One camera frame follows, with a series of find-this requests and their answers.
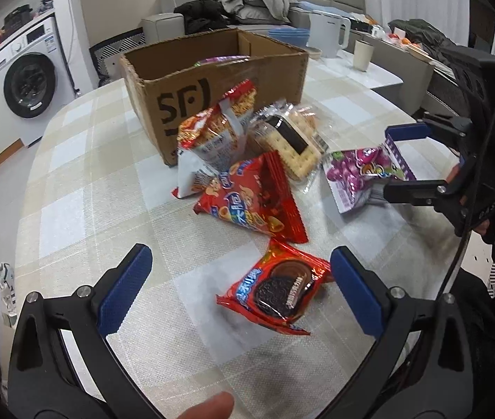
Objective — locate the person's left hand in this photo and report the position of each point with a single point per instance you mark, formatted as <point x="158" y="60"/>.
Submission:
<point x="219" y="406"/>

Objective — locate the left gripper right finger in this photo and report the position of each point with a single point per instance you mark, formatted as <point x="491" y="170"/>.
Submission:
<point x="419" y="365"/>

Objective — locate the white electric kettle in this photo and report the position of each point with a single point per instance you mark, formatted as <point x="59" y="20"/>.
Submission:
<point x="329" y="33"/>

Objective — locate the checked tablecloth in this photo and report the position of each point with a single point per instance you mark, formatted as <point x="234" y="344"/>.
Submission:
<point x="98" y="186"/>

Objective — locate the black rice cooker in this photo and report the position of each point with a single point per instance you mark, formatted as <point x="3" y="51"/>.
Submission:
<point x="16" y="19"/>

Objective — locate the purple grape candy bag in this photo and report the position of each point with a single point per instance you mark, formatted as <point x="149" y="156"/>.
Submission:
<point x="357" y="176"/>

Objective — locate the red chocolate cookie pack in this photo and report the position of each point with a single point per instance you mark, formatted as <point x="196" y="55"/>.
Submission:
<point x="276" y="291"/>

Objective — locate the white washing machine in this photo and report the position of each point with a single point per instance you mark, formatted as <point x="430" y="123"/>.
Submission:
<point x="35" y="83"/>

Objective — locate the grey clothes pile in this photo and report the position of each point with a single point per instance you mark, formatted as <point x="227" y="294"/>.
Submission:
<point x="259" y="12"/>

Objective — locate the clear cracker sandwich pack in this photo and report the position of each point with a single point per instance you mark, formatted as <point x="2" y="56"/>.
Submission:
<point x="291" y="130"/>

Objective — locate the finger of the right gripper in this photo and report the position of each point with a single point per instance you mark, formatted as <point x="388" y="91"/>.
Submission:
<point x="406" y="132"/>
<point x="418" y="193"/>

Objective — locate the dark coat on sofa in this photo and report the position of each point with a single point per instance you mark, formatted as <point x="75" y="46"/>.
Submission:
<point x="419" y="31"/>

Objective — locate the white sneaker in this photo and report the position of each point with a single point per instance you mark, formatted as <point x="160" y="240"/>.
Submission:
<point x="8" y="311"/>

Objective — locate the beige cup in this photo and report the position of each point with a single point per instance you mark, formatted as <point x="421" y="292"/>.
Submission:
<point x="362" y="55"/>

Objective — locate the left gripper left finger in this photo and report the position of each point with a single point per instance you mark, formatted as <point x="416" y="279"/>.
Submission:
<point x="61" y="365"/>

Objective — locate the red cone chips bag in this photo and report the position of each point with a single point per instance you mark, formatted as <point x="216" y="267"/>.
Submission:
<point x="255" y="194"/>

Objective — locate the brown SF cardboard box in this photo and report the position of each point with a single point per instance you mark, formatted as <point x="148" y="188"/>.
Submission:
<point x="165" y="88"/>

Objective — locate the blue stacked bowls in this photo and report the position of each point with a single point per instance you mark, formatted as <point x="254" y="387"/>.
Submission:
<point x="298" y="37"/>

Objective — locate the black jacket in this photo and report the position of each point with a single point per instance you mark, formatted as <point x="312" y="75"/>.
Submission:
<point x="202" y="16"/>

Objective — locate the small noodle snack bag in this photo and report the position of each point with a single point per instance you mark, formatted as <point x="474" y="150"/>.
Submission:
<point x="209" y="142"/>

